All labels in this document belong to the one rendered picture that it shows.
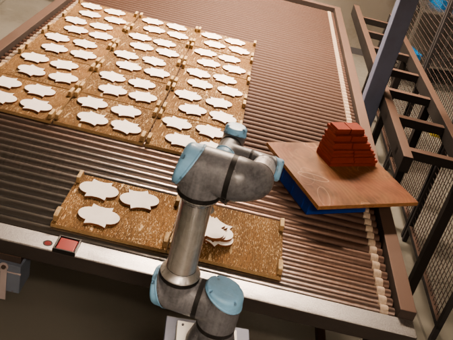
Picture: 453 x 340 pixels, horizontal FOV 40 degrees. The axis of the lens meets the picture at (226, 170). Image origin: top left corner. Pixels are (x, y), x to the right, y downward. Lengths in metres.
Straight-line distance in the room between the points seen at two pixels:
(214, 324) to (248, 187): 0.46
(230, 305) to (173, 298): 0.16
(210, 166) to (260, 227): 0.93
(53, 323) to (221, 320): 1.53
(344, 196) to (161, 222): 0.77
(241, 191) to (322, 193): 1.06
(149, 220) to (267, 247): 0.44
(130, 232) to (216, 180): 0.77
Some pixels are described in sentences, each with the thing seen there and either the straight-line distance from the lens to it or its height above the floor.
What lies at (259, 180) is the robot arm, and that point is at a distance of 1.55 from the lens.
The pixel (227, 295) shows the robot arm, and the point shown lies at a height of 1.13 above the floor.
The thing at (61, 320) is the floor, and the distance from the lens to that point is 3.22.
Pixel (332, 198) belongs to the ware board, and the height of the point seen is 1.04.
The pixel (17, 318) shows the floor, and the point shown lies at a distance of 3.22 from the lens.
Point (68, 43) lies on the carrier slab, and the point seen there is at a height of 0.94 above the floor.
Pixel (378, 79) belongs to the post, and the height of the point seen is 1.10.
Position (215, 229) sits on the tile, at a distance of 2.25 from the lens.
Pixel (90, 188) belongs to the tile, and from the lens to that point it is 2.42.
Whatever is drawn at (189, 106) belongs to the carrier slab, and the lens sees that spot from 3.21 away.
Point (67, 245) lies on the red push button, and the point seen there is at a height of 0.93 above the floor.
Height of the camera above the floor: 2.28
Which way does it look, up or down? 29 degrees down
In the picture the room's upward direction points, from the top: 14 degrees clockwise
